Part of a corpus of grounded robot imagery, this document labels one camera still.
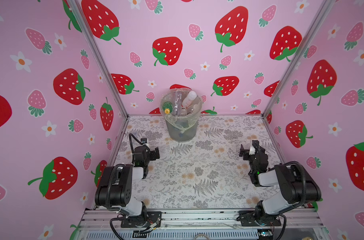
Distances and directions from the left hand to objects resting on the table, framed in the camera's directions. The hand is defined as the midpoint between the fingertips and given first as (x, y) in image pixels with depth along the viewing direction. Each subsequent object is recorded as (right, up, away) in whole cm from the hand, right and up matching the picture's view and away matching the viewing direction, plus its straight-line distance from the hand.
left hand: (150, 147), depth 95 cm
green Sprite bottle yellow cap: (+13, +24, -11) cm, 30 cm away
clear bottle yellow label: (+22, +23, -1) cm, 32 cm away
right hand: (+64, +2, -4) cm, 64 cm away
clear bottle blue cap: (+18, +29, +1) cm, 34 cm away
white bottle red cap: (+25, +32, -2) cm, 41 cm away
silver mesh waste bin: (+21, +11, -2) cm, 24 cm away
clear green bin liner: (+12, +34, 0) cm, 36 cm away
